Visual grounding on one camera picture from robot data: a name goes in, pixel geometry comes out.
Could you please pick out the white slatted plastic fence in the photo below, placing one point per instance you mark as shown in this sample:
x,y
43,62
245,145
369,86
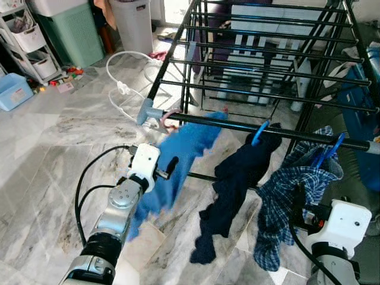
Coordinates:
x,y
273,29

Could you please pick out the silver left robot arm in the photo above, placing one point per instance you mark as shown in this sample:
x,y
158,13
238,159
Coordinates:
x,y
110,225

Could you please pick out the green laundry hamper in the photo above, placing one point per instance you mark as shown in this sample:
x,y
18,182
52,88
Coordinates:
x,y
74,38

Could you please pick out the blue hard suitcase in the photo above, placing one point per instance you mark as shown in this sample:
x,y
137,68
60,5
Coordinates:
x,y
362,119

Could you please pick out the blue plaid garment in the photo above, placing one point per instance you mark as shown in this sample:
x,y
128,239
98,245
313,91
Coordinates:
x,y
279,196

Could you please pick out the bright blue t-shirt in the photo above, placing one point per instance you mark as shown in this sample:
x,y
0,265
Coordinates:
x,y
190,148

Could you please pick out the light blue plastic basket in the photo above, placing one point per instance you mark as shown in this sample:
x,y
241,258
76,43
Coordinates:
x,y
15,92

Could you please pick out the small red toy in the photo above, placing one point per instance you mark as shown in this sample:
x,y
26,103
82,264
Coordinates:
x,y
68,72

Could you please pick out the white tube frame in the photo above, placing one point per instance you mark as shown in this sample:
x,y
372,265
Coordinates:
x,y
123,89

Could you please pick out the orange cloth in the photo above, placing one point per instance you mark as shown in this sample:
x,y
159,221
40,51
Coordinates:
x,y
105,12

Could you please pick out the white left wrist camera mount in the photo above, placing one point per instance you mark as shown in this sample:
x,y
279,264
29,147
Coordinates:
x,y
144,166

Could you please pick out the small pink card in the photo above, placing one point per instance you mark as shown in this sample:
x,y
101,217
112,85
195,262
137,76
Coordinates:
x,y
65,86

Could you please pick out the small red floor cloth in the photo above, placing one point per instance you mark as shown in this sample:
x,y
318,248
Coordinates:
x,y
159,55

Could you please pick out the white storage trolley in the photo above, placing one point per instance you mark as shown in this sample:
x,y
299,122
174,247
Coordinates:
x,y
29,38

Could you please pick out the grey plastic bin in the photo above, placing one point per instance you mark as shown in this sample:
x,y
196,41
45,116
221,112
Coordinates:
x,y
132,27

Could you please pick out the pink plastic hanger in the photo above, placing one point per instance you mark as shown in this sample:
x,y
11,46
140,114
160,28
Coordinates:
x,y
166,122

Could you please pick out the black metal drying rack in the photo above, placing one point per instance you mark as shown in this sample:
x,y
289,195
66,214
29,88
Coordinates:
x,y
196,119

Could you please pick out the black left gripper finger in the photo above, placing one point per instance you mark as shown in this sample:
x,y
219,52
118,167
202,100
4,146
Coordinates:
x,y
171,166

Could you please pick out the navy blue garment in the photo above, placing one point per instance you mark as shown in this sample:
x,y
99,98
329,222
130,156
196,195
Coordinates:
x,y
237,178

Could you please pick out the blue plastic hanger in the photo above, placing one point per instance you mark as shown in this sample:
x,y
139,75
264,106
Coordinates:
x,y
258,135
329,151

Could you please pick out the grey sofa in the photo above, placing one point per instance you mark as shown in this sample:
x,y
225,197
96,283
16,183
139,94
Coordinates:
x,y
368,255

